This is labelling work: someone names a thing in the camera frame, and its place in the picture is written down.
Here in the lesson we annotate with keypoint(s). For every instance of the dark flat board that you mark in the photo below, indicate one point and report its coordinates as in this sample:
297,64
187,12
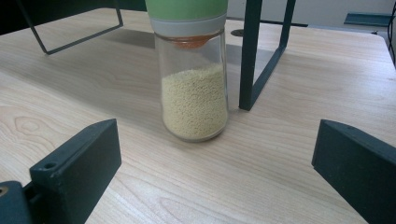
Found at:
367,19

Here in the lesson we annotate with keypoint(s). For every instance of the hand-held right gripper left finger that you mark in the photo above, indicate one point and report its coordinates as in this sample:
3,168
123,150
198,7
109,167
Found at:
77,168

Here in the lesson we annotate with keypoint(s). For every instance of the glass seasoning jar green lid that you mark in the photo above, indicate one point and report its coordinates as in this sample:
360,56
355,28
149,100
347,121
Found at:
194,99

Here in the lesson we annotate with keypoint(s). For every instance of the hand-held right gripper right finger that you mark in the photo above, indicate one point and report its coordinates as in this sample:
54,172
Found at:
358,168

